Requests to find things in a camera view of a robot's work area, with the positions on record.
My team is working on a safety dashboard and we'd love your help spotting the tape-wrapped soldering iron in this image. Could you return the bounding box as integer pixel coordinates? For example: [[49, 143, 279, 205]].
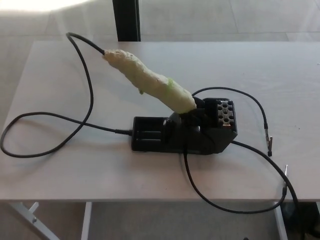
[[101, 48, 198, 114]]

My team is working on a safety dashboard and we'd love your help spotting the long black flexible cable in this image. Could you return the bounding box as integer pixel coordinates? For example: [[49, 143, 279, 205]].
[[231, 139, 305, 210]]

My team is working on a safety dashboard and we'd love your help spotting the black soldering iron cable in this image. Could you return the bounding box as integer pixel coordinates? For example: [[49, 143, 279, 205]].
[[0, 32, 133, 156]]

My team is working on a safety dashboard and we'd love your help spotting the black object under table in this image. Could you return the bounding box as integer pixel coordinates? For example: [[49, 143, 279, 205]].
[[281, 199, 320, 240]]

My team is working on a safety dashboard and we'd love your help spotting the white metal table leg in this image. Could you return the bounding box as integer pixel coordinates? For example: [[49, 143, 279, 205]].
[[80, 201, 93, 240], [273, 201, 289, 240]]

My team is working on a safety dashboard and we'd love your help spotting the white diagonal table frame brace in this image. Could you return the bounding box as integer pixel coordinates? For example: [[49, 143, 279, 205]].
[[0, 201, 62, 240]]

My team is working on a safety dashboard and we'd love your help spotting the black vertical pillar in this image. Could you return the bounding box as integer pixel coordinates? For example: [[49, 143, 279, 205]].
[[112, 0, 142, 42]]

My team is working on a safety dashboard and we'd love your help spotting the black soldering iron stand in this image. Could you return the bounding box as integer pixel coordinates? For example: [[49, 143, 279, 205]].
[[130, 96, 238, 154]]

